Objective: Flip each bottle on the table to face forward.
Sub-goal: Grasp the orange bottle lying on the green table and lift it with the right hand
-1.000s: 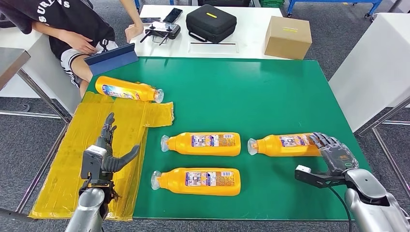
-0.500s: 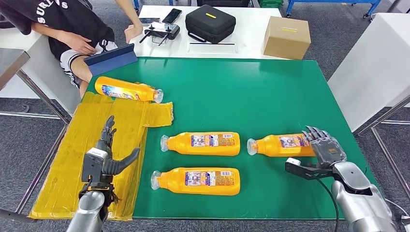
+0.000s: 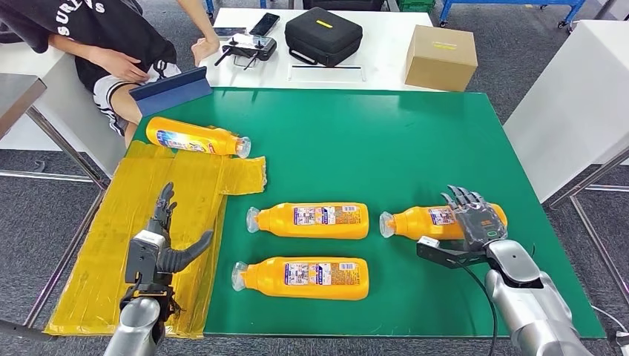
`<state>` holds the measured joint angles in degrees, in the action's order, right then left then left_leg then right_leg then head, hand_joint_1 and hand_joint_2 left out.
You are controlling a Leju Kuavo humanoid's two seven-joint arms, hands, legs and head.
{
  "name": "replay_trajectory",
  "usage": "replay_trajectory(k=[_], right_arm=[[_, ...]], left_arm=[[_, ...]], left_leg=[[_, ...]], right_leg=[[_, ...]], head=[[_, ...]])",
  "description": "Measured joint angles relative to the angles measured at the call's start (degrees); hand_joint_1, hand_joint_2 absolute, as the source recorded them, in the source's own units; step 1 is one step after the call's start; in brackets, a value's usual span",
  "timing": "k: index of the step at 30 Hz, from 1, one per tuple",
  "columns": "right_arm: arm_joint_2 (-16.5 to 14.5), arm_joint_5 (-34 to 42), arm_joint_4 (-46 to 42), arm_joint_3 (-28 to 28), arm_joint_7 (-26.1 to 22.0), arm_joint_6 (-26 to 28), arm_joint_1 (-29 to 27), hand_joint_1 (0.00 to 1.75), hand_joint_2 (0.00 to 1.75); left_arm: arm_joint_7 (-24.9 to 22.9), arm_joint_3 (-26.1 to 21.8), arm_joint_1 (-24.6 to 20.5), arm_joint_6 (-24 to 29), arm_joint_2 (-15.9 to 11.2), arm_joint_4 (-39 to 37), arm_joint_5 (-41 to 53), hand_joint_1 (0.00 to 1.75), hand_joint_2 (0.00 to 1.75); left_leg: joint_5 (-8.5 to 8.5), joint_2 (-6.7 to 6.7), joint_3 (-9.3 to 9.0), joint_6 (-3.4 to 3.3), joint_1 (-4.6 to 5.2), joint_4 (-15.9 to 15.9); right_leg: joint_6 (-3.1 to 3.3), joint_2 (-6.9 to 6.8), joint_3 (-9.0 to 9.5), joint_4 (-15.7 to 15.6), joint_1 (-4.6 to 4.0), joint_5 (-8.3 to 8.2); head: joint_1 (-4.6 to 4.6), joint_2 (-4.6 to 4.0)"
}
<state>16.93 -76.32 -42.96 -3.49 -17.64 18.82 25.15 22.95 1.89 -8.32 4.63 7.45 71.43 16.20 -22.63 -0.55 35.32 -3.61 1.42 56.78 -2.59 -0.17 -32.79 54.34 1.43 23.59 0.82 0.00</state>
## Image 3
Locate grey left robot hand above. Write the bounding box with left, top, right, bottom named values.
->
left=146, top=182, right=215, bottom=275

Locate person's right hand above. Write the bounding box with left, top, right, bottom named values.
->
left=96, top=47, right=151, bottom=84

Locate person's left hand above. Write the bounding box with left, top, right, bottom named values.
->
left=190, top=36, right=221, bottom=67

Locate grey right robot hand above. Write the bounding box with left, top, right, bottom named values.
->
left=439, top=184, right=509, bottom=252

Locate orange detergent bottle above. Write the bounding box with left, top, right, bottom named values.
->
left=379, top=202, right=508, bottom=242
left=145, top=116, right=252, bottom=159
left=246, top=202, right=370, bottom=241
left=231, top=256, right=370, bottom=302

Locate person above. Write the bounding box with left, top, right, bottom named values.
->
left=0, top=0, right=221, bottom=148

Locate black drone remote controller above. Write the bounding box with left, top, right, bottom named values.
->
left=214, top=33, right=278, bottom=71

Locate blue tablet case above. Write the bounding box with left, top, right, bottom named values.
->
left=128, top=66, right=213, bottom=118

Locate black smartphone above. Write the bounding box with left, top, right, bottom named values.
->
left=248, top=12, right=281, bottom=38

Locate yellow plastic sheet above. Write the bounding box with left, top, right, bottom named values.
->
left=43, top=139, right=268, bottom=340

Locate white desk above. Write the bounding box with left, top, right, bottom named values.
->
left=0, top=42, right=126, bottom=178

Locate grey desk top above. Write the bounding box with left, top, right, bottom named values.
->
left=0, top=73, right=47, bottom=139

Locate black zip case yellow tag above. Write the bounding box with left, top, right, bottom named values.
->
left=284, top=7, right=364, bottom=68

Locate black bag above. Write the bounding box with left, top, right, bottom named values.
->
left=302, top=0, right=385, bottom=12

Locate white side table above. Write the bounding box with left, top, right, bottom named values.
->
left=501, top=19, right=629, bottom=205

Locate brown cardboard box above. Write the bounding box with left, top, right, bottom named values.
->
left=404, top=24, right=479, bottom=93

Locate dark grey bar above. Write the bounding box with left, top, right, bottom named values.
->
left=0, top=319, right=56, bottom=343

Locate long white table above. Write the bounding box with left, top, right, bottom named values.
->
left=200, top=7, right=444, bottom=93

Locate green plastic crate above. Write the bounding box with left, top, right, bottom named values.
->
left=397, top=0, right=436, bottom=13

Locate blue metal cart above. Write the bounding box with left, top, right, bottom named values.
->
left=438, top=0, right=587, bottom=28

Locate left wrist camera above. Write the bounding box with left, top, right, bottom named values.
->
left=124, top=229, right=168, bottom=286

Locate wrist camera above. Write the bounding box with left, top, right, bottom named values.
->
left=124, top=229, right=168, bottom=286
left=416, top=235, right=490, bottom=270

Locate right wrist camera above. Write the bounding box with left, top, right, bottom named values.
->
left=416, top=235, right=490, bottom=270

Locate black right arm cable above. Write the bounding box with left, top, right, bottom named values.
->
left=457, top=260, right=500, bottom=356

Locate grey metal table leg frame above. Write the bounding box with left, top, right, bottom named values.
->
left=0, top=107, right=110, bottom=329
left=546, top=147, right=629, bottom=308

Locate white power cable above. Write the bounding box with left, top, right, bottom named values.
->
left=589, top=304, right=629, bottom=336

